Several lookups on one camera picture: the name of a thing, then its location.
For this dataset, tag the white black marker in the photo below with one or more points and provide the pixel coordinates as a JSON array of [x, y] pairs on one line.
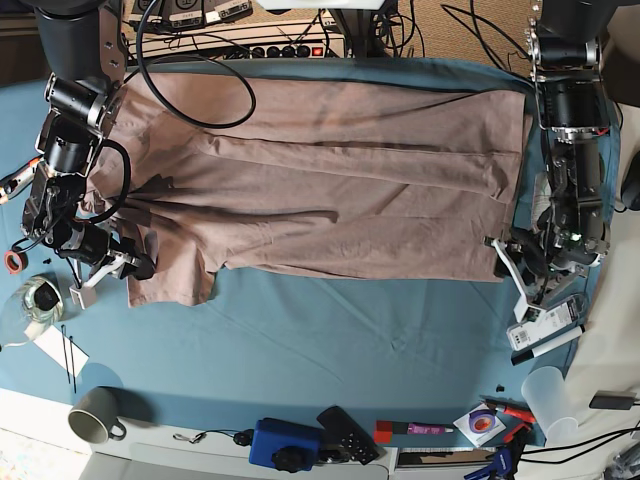
[[548, 346]]

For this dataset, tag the red tape roll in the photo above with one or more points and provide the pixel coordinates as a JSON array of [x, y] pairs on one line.
[[15, 262]]

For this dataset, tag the black remote control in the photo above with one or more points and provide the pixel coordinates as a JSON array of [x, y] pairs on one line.
[[346, 432]]

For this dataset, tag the translucent plastic cup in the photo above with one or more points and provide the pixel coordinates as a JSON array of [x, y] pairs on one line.
[[545, 392]]

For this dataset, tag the blue box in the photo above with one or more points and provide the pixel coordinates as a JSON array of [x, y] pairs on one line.
[[285, 446]]

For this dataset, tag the clear plastic case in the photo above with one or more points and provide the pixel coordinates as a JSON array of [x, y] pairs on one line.
[[534, 324]]

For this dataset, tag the grey start foot pedal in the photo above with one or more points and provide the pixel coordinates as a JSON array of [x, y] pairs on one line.
[[185, 14]]

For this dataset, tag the mauve T-shirt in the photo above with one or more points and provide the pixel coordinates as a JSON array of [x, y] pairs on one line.
[[325, 179]]

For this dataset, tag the orange utility knife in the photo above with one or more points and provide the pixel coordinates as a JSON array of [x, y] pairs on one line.
[[14, 183]]

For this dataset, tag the white paper card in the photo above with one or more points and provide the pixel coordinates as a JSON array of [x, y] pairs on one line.
[[62, 350]]

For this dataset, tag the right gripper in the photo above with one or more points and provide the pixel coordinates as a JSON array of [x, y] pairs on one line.
[[96, 251]]

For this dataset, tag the disc in paper sleeve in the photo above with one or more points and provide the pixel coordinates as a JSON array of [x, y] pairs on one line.
[[480, 425]]

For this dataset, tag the red purple glue tube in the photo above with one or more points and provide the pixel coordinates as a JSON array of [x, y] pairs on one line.
[[385, 430]]

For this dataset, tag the black computer mouse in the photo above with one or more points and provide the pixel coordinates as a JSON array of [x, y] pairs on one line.
[[630, 188]]

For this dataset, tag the blue table cloth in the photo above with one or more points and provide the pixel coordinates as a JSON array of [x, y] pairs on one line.
[[266, 344]]

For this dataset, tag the grey mug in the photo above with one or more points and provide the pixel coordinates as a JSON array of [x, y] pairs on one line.
[[94, 419]]

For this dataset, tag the white power strip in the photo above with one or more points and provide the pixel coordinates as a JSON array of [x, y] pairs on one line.
[[302, 39]]

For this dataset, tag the red black pliers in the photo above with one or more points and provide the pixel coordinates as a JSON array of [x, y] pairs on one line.
[[521, 413]]

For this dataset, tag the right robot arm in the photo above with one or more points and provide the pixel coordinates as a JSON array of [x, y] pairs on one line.
[[84, 47]]

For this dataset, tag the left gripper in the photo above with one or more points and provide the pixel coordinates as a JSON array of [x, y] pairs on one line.
[[539, 272]]

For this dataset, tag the blue clamp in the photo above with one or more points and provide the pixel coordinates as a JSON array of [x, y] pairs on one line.
[[505, 460]]

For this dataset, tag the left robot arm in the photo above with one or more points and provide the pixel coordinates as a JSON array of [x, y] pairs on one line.
[[572, 234]]

